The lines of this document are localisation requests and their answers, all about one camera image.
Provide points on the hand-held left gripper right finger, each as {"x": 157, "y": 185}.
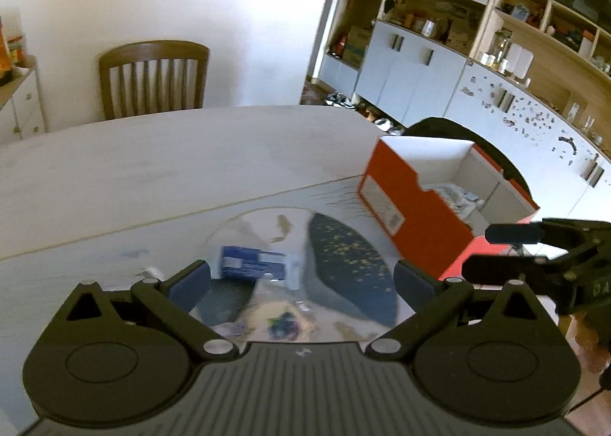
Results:
{"x": 411, "y": 281}

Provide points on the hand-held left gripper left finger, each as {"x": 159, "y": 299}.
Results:
{"x": 191, "y": 282}

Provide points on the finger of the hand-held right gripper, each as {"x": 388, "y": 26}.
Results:
{"x": 515, "y": 233}
{"x": 501, "y": 269}

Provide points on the orange white cardboard box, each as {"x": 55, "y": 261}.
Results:
{"x": 405, "y": 197}

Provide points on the clear plastic bag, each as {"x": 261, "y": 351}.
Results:
{"x": 267, "y": 321}

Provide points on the white desktop table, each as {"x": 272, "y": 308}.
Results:
{"x": 143, "y": 168}

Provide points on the blue white packet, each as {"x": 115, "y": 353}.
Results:
{"x": 250, "y": 262}

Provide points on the dark gold-speckled pouch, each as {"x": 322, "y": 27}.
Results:
{"x": 348, "y": 264}

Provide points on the pale crumpled packet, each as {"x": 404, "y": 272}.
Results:
{"x": 453, "y": 200}

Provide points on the beige bread with dark spot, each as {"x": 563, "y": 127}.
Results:
{"x": 281, "y": 321}

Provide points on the pale shoes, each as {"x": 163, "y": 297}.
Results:
{"x": 386, "y": 123}

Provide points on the white storage canister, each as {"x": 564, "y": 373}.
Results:
{"x": 519, "y": 59}

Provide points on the glass jar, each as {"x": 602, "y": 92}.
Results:
{"x": 500, "y": 47}

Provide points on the black white sneakers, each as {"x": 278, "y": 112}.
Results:
{"x": 340, "y": 100}

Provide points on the brown wooden slatted chair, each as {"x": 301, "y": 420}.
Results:
{"x": 152, "y": 78}

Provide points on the cardboard storage box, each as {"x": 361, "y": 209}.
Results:
{"x": 357, "y": 47}

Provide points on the white side cabinet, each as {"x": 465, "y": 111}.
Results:
{"x": 21, "y": 106}

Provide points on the red shelf ornament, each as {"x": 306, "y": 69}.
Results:
{"x": 338, "y": 45}

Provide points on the white wooden wall cabinet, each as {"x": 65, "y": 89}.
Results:
{"x": 429, "y": 63}

